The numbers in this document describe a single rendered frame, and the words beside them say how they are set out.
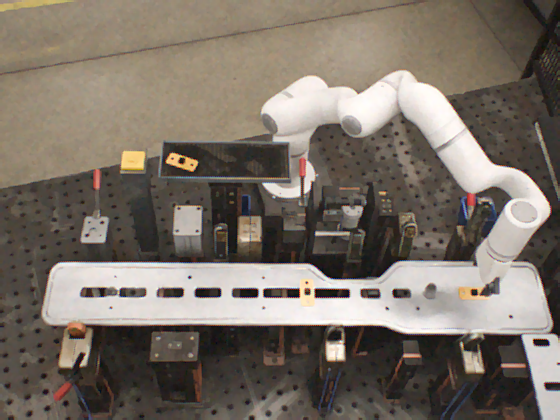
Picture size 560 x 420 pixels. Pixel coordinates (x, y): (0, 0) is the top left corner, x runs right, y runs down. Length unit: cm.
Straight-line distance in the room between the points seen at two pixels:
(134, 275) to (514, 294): 106
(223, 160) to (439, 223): 89
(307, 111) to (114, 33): 236
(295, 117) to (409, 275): 56
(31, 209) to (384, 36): 245
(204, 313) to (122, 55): 239
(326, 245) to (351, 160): 62
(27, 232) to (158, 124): 136
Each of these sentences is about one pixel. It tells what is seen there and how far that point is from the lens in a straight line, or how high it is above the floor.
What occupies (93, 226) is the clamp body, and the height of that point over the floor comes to 106.
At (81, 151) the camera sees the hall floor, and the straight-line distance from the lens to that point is 355.
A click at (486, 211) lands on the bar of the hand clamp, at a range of 187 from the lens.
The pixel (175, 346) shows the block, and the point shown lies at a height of 103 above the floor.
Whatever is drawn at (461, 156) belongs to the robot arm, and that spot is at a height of 147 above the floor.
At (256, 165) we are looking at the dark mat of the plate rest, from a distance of 192.
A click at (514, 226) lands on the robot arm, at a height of 139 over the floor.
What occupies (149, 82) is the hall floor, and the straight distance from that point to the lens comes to 383.
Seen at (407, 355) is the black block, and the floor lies 99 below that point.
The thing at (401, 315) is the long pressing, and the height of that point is 100.
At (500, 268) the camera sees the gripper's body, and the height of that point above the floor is 122.
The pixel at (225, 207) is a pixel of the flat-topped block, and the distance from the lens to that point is 210.
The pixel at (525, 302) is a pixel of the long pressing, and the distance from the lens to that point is 203.
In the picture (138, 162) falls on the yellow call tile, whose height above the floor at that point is 116.
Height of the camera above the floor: 266
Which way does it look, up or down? 55 degrees down
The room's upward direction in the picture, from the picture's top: 5 degrees clockwise
